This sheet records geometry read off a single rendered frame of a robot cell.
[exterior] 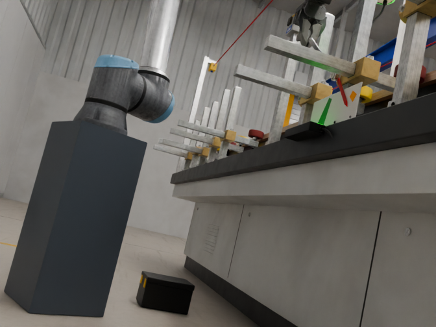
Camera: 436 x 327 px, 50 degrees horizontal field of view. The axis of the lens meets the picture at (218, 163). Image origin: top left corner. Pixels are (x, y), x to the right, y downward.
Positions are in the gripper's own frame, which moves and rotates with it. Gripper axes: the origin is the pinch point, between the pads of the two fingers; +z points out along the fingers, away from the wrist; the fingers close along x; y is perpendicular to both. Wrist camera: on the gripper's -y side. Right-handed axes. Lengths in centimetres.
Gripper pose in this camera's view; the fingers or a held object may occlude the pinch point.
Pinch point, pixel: (307, 45)
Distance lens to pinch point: 148.9
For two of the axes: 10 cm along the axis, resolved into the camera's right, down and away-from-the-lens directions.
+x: -9.4, -2.5, -2.3
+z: -2.2, 9.7, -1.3
